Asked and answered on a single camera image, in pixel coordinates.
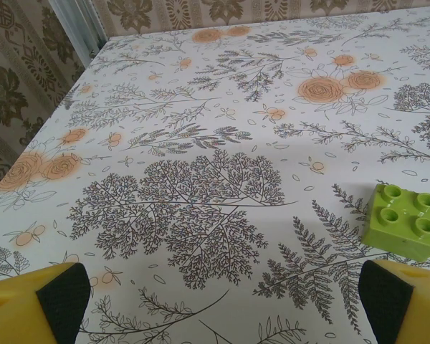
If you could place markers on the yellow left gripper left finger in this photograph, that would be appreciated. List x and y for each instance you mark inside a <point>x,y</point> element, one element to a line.
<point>18,308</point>

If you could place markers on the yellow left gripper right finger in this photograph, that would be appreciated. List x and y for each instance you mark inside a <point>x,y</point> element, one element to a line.
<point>412,308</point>

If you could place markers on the small lime green lego brick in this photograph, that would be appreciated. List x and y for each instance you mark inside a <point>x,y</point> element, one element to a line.
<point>401,229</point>

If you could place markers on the floral patterned table cover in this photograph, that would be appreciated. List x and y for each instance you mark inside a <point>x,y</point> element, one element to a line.
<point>215,107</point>

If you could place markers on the aluminium frame post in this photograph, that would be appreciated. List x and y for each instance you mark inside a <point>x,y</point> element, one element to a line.
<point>79,28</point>

